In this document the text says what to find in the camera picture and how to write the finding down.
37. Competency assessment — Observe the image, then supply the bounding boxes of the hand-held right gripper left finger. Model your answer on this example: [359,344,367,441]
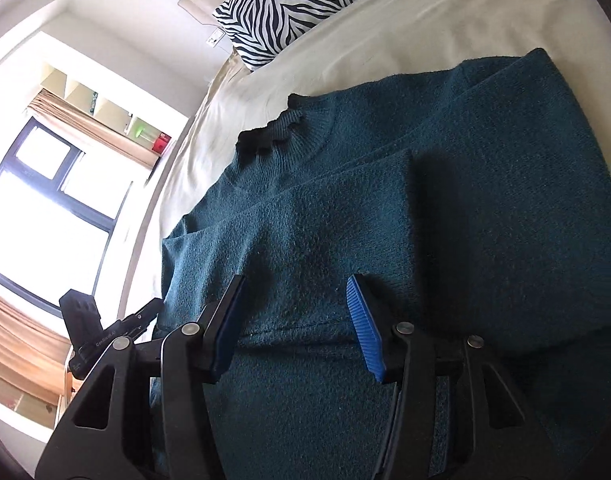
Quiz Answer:
[34,274,249,480]

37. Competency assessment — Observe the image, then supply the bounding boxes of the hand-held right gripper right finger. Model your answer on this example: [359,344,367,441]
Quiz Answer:
[345,274,581,480]

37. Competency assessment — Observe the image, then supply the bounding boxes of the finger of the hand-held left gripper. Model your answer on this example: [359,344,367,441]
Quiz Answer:
[116,298,165,344]

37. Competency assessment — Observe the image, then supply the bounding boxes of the dark teal knit sweater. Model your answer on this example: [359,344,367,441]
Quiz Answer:
[150,47,611,480]

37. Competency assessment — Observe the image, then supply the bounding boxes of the beige curtain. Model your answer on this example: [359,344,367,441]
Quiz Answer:
[26,88,159,171]
[0,280,74,407]

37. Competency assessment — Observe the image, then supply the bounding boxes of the white low shelf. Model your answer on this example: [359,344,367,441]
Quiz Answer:
[0,355,72,434]

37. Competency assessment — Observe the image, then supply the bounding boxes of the black framed window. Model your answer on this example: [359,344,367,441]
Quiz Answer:
[0,115,137,317]

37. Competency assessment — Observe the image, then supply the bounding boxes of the white cubby shelf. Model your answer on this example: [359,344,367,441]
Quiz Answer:
[40,62,174,159]

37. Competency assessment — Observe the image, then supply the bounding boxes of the bed with cream sheet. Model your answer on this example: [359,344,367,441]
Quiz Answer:
[118,0,611,361]

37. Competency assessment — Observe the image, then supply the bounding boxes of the zebra print pillow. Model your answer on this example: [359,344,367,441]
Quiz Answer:
[213,0,449,71]

